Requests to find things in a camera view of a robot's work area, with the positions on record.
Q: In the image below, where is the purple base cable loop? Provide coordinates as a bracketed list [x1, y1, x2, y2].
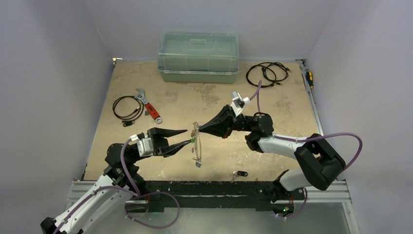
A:
[124, 190, 181, 230]

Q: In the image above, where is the yellow black screwdriver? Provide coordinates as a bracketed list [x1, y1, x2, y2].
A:
[305, 71, 314, 89]

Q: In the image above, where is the clear lidded green box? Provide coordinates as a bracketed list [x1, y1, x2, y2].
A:
[157, 31, 239, 84]

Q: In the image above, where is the black coiled cable right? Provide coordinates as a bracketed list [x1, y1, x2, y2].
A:
[245, 62, 290, 88]

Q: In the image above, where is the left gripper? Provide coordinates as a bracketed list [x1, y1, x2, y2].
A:
[129, 127, 190, 163]

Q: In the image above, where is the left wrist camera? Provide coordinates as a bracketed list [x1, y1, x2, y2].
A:
[129, 133, 154, 157]

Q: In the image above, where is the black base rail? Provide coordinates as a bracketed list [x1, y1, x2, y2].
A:
[125, 181, 305, 213]

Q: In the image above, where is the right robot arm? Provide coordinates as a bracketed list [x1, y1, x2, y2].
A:
[199, 105, 346, 198]

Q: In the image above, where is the black coiled cable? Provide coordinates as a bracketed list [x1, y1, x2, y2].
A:
[245, 62, 290, 88]
[112, 95, 145, 127]

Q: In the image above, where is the aluminium frame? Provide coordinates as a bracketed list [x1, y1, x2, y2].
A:
[58, 180, 361, 234]

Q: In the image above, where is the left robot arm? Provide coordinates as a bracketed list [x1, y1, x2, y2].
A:
[40, 128, 194, 234]

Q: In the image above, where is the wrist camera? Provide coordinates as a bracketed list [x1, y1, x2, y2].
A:
[230, 91, 250, 117]
[129, 133, 154, 157]

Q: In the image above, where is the red handled adjustable wrench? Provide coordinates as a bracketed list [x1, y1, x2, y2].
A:
[135, 88, 163, 124]

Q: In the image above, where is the black coiled cable left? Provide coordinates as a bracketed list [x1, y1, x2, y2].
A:
[112, 95, 145, 127]

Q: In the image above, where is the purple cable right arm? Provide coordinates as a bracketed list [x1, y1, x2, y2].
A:
[249, 80, 363, 172]

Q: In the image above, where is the loose black tagged key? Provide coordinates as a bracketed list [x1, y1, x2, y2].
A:
[230, 171, 248, 183]

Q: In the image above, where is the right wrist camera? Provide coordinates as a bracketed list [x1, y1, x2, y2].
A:
[230, 91, 250, 117]

